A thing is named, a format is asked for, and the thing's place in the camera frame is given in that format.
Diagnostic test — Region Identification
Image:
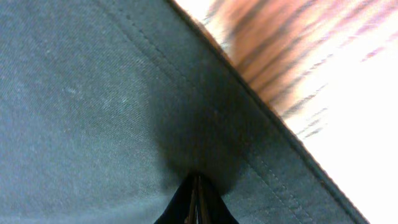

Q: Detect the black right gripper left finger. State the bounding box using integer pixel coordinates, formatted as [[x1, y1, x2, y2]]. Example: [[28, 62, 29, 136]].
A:
[[154, 174, 198, 224]]

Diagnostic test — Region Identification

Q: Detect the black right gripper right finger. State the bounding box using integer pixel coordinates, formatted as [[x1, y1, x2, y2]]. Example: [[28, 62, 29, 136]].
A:
[[197, 175, 238, 224]]

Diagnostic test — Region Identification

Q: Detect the black t-shirt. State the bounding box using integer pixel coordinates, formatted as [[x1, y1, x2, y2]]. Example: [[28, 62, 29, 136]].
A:
[[1, 0, 365, 223]]

